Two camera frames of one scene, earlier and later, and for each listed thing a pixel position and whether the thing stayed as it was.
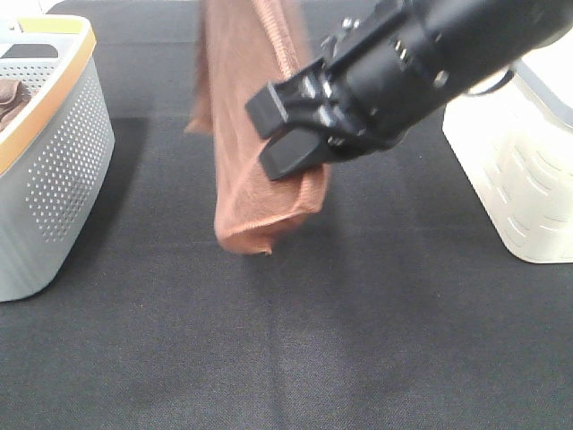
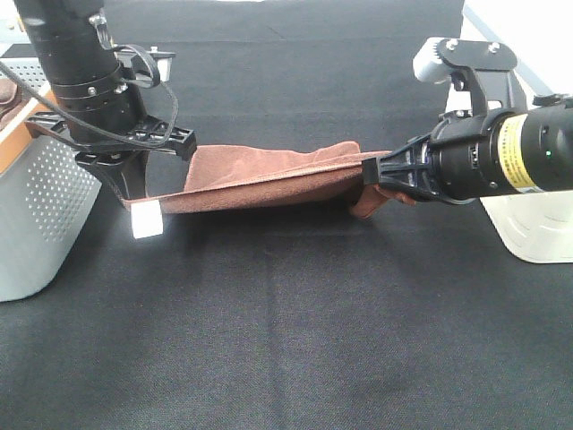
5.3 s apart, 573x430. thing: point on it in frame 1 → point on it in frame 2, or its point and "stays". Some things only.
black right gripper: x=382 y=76 → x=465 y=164
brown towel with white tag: x=245 y=45 → x=241 y=176
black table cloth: x=397 y=305 stays
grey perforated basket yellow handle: x=55 y=157 stays
